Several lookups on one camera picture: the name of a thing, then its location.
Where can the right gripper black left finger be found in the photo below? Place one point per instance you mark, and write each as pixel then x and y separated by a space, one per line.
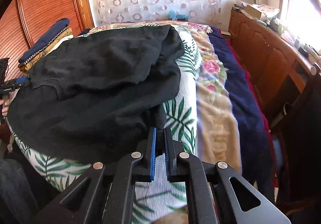
pixel 145 168

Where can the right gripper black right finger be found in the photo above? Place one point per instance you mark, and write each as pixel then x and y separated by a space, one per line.
pixel 172 149

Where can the black t-shirt with print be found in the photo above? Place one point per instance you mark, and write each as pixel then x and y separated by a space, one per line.
pixel 97 96

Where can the left hand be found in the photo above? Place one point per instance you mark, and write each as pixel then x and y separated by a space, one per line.
pixel 5 106

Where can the folded golden patterned cloth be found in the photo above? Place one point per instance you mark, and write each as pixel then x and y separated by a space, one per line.
pixel 62 37

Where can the palm leaf patterned towel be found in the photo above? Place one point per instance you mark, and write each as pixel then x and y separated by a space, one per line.
pixel 155 199

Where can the floral bed blanket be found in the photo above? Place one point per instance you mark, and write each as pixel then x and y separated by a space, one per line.
pixel 217 136

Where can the folded navy blue garment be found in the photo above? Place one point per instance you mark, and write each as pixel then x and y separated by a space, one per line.
pixel 45 40

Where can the navy blue bed sheet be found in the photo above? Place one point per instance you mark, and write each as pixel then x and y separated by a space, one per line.
pixel 255 141

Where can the wooden wardrobe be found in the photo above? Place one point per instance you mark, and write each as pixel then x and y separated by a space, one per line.
pixel 24 21

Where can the wooden sideboard cabinet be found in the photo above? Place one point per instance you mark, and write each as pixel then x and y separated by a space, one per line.
pixel 278 72

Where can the blue item on box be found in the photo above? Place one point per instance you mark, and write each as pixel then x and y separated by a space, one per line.
pixel 172 15

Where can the cardboard box with pink dots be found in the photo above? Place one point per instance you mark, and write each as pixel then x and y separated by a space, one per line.
pixel 261 11

